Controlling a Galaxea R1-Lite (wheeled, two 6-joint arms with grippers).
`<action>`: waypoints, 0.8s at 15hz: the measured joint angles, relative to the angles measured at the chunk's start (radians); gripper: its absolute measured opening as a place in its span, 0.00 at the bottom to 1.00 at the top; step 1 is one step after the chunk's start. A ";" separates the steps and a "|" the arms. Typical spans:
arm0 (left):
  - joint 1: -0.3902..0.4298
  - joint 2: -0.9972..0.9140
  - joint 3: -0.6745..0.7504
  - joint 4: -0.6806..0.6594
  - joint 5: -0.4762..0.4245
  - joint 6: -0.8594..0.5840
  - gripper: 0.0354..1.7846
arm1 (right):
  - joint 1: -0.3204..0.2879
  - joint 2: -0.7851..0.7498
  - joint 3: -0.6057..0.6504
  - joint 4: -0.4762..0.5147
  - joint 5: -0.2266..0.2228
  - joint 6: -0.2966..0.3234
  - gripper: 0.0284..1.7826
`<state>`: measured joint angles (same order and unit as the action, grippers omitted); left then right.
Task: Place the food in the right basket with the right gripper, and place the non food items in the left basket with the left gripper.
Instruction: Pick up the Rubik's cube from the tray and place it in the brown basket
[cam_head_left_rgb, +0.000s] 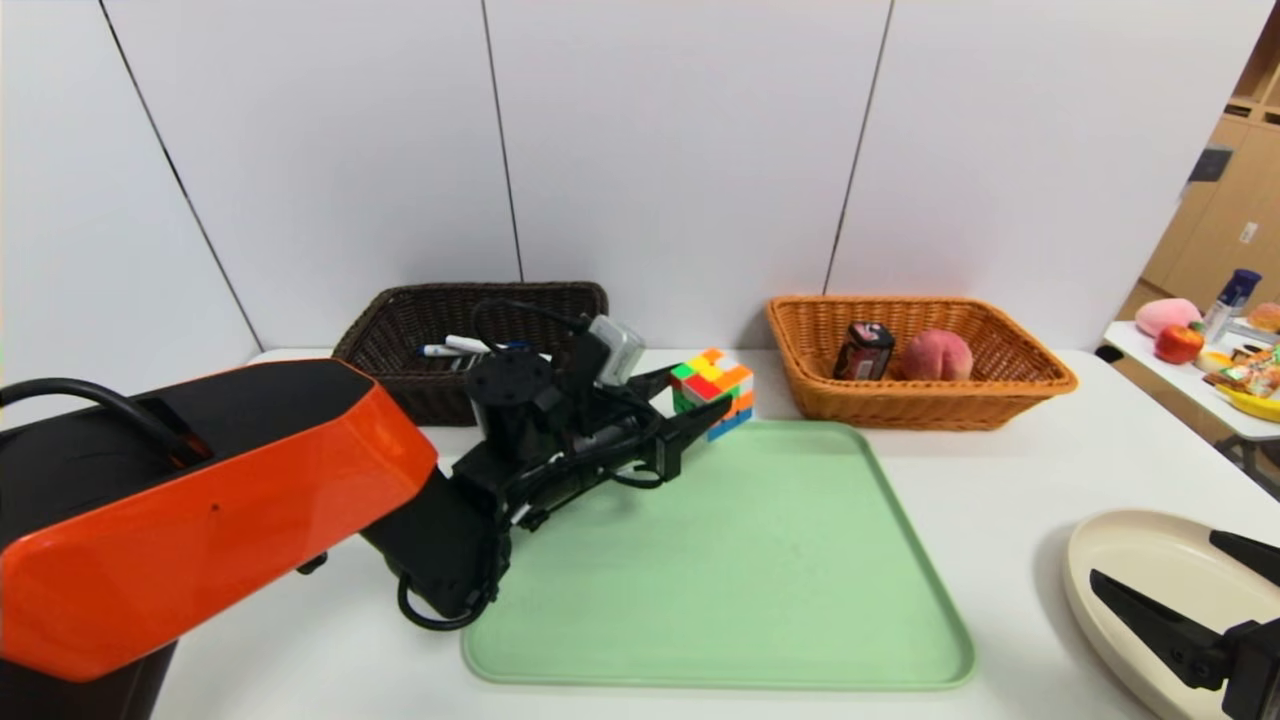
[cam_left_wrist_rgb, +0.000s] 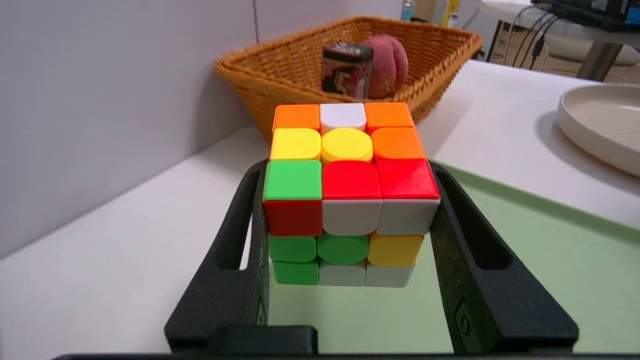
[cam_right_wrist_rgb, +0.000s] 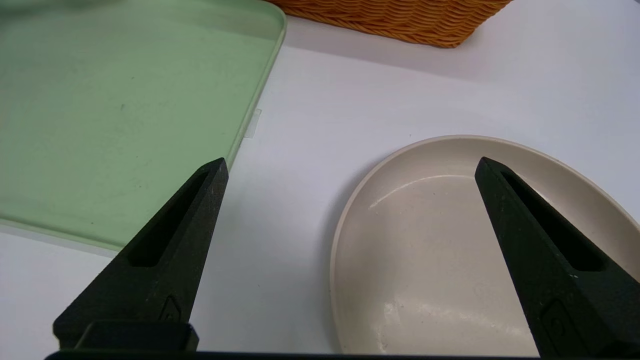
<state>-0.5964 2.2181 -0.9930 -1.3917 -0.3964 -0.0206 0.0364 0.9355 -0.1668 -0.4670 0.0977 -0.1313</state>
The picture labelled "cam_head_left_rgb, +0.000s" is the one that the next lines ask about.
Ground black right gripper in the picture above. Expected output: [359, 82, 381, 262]
[1089, 529, 1280, 720]

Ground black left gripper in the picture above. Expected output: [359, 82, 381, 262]
[568, 362, 733, 482]

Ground multicolour puzzle cube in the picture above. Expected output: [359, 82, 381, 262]
[669, 347, 756, 443]

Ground orange wicker basket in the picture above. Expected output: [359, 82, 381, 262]
[766, 295, 1079, 433]

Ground dark brown wicker basket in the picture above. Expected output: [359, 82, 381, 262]
[333, 282, 609, 428]

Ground cream oval plate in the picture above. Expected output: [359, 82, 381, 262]
[1065, 509, 1280, 720]

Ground yellow banana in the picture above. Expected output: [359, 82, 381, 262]
[1212, 385, 1280, 426]

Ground white side table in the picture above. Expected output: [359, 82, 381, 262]
[1100, 322, 1280, 443]

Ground colourful snack packets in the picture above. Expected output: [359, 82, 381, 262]
[1203, 347, 1280, 399]

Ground light green plastic tray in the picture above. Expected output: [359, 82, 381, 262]
[462, 418, 979, 691]

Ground red apple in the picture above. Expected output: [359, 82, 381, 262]
[1153, 325, 1204, 366]

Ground pink plush peach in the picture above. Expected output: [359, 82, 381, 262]
[1135, 298, 1201, 341]

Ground white bottle blue cap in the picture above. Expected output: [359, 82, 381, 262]
[1200, 270, 1261, 346]

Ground light wooden cabinet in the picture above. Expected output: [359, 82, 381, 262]
[1138, 5, 1280, 313]

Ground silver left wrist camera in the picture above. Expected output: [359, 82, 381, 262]
[588, 315, 647, 387]

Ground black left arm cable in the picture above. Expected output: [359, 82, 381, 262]
[0, 377, 201, 469]

